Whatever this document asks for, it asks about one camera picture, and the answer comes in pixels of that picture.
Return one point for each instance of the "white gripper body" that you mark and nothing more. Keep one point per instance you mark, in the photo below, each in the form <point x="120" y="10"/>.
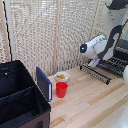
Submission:
<point x="94" y="62"/>

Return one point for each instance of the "white bowl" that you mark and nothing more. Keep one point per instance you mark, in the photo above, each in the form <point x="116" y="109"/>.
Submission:
<point x="66" y="78"/>

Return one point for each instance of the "thin black pole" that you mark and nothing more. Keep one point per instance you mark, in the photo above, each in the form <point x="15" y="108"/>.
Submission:
<point x="6" y="30"/>

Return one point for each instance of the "black fabric storage box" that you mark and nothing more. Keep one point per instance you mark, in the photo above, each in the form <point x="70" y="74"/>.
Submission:
<point x="20" y="96"/>

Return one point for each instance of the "yellow food pieces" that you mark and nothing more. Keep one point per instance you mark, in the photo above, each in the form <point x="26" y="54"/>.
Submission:
<point x="61" y="76"/>

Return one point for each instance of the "white black Franka arm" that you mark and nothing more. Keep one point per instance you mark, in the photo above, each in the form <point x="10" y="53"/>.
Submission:
<point x="100" y="45"/>

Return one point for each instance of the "blue flat book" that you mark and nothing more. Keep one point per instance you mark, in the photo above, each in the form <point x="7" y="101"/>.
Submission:
<point x="43" y="83"/>

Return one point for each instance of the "red plastic cup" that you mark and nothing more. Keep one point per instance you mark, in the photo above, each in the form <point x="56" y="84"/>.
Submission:
<point x="61" y="90"/>

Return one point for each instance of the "woven beige folding screen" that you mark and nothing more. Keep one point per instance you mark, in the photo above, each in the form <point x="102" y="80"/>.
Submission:
<point x="30" y="33"/>

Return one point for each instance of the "ribbed metal oven tray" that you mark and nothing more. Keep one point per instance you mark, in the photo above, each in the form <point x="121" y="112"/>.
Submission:
<point x="115" y="65"/>

